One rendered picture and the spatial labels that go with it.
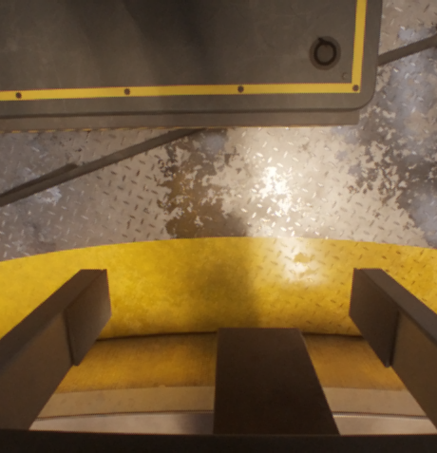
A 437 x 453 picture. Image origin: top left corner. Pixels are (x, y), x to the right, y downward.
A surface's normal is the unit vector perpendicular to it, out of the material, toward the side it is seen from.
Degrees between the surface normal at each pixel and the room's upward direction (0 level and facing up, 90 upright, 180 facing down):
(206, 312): 0
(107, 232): 0
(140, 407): 90
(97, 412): 90
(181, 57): 0
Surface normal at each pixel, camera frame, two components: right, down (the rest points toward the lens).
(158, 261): -0.03, 0.25
